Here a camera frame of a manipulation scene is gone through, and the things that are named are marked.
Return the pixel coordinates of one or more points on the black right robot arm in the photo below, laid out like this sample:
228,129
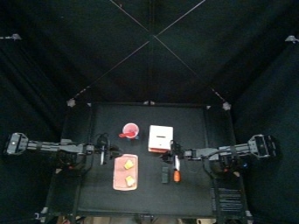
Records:
229,150

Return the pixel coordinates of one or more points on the small black rectangular block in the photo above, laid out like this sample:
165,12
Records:
164,175

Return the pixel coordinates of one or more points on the grey frame corner bracket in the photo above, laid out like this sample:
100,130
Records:
70,102
40,215
291,38
14,36
148,102
225,106

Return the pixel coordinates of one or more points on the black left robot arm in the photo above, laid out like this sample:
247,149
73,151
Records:
46,145

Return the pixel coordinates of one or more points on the pink rectangular tray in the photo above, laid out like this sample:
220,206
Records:
120,175

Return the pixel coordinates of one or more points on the white toy drawer box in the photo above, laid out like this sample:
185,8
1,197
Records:
160,134

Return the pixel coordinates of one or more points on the white text label sticker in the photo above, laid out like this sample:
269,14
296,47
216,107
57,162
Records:
229,199

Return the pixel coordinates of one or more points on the yellow toy food piece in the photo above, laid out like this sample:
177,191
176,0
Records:
129,180
128,164

